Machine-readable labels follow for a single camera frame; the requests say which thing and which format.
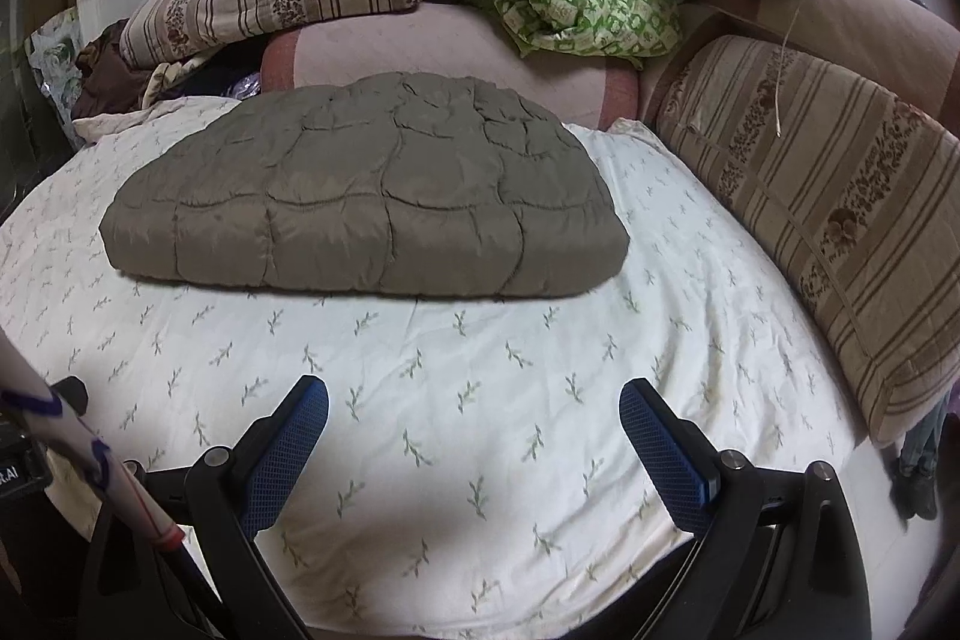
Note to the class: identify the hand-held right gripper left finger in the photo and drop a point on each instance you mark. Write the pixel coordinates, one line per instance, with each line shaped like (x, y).
(289, 452)

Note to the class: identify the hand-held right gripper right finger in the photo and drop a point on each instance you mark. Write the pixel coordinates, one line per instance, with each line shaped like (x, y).
(664, 452)

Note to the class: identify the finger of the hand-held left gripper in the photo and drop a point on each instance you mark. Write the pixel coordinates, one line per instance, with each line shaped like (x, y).
(73, 391)

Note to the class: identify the olive quilted jacket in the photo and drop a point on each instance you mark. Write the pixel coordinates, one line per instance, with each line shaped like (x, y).
(360, 190)

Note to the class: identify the white leaf-print bedsheet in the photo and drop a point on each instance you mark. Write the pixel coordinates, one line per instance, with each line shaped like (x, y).
(465, 400)

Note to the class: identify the blue jeans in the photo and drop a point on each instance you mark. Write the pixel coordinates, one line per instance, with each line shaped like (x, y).
(919, 467)

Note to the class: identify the long striped floral cushion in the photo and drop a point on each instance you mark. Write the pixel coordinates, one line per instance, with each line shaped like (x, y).
(832, 212)

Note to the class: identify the brown cloth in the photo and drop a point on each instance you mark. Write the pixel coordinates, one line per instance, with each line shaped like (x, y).
(109, 78)

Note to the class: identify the cream cloth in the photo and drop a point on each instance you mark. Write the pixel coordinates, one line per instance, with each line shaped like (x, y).
(169, 78)

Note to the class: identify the floral plastic bag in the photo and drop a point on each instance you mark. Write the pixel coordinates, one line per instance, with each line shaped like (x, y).
(56, 55)

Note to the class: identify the dark cloth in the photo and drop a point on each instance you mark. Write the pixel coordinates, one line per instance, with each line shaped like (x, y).
(221, 81)

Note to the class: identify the pink mattress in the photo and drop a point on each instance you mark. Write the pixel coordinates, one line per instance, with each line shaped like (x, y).
(390, 48)

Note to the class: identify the tan sofa backrest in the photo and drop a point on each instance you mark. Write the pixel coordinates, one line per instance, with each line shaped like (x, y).
(847, 25)

